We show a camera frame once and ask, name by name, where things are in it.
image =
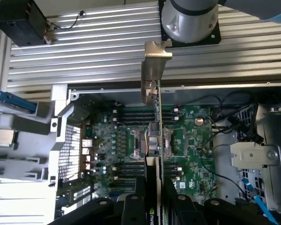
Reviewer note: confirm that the grey disk bay cage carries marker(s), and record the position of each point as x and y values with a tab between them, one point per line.
278	126

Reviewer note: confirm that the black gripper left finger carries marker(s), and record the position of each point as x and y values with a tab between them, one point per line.
133	208

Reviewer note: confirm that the black CPU cooler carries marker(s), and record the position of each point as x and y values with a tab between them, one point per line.
21	21

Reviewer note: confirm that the round coin battery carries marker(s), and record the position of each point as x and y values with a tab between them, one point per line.
199	121

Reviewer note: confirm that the silver disk bay bracket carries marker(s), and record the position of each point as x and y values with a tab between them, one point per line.
255	154

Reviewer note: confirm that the green Dell motherboard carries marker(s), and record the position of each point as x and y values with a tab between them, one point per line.
192	140

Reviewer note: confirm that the blue disk caddy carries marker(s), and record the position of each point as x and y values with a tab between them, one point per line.
14	99

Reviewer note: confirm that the open grey PC case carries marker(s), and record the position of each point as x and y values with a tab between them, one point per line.
224	90

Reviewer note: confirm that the CPU socket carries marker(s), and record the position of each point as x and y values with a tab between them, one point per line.
140	143

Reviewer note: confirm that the silver CPU chip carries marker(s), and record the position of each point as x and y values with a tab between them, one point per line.
5	138

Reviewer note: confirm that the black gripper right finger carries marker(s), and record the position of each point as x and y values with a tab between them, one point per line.
182	208

